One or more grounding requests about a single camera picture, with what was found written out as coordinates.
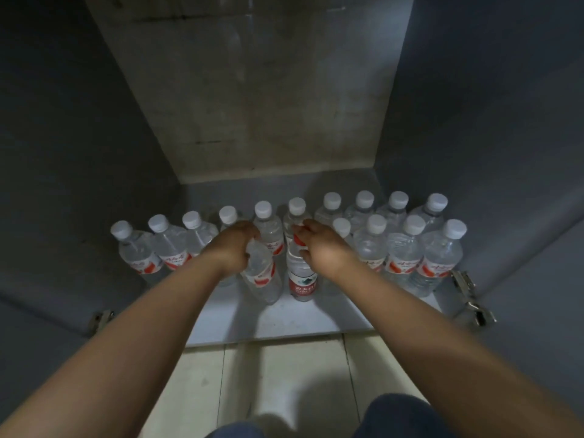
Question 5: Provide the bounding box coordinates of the grey cabinet door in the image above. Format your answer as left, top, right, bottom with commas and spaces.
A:
456, 223, 584, 406
0, 294, 99, 422

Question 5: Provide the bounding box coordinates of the person's leg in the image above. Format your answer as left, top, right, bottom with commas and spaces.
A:
353, 393, 458, 438
218, 421, 266, 438

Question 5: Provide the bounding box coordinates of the person's left forearm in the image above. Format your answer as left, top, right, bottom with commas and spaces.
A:
0, 250, 234, 438

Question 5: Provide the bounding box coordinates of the group of white-capped bottles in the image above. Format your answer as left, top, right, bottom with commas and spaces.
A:
109, 191, 469, 299

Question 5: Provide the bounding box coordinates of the person's left leg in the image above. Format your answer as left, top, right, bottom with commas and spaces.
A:
218, 421, 266, 438

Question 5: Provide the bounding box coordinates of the person's right leg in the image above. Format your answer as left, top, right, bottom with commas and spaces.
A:
353, 393, 458, 438

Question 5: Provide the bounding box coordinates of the person's right hand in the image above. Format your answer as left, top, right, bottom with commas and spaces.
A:
291, 219, 362, 283

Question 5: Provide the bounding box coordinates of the grey cabinet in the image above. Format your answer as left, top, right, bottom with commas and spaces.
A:
0, 0, 584, 349

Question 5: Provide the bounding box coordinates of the red-capped water bottle red label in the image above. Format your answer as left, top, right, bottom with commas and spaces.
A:
286, 233, 319, 302

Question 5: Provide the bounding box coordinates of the clear plastic water bottle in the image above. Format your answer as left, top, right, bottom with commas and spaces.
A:
240, 239, 283, 306

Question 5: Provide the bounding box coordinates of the person's left hand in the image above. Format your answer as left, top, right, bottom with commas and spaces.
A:
203, 221, 262, 279

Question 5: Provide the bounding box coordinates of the metal cabinet hinge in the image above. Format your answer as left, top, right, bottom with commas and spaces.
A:
450, 270, 498, 328
88, 310, 116, 334

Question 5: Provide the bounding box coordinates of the person's right forearm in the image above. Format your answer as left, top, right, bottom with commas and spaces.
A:
318, 259, 584, 438

